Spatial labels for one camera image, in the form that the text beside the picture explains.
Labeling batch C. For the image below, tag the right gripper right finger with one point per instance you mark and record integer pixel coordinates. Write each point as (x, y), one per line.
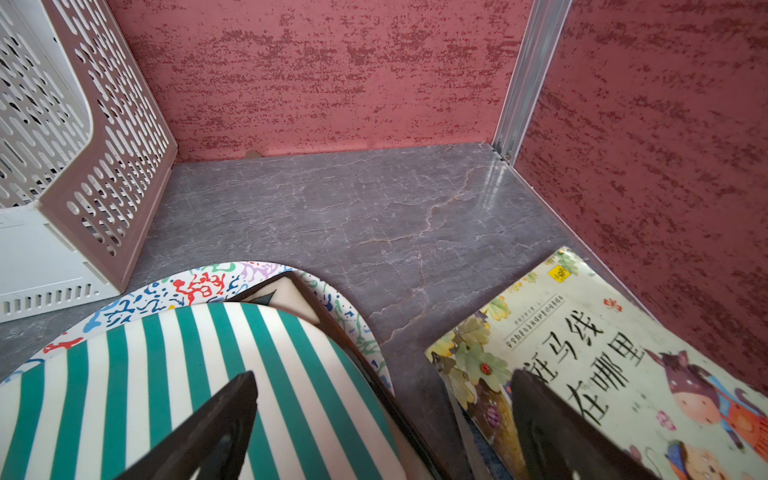
(557, 442)

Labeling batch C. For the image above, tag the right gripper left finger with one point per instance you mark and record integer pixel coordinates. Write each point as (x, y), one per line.
(212, 443)

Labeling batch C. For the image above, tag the green striped round plate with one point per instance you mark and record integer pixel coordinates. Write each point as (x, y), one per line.
(97, 408)

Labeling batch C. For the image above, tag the colourful squiggle round plate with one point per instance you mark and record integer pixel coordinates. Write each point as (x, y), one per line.
(208, 284)

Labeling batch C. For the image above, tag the square floral plate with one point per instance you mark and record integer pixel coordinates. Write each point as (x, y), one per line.
(288, 293)

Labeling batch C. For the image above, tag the illustrated children's book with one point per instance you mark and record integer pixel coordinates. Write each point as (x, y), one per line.
(648, 391)

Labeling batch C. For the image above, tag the white file organiser rack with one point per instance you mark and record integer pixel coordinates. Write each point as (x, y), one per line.
(85, 156)

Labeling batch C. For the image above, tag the right aluminium corner post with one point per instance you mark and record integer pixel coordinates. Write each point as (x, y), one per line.
(539, 43)

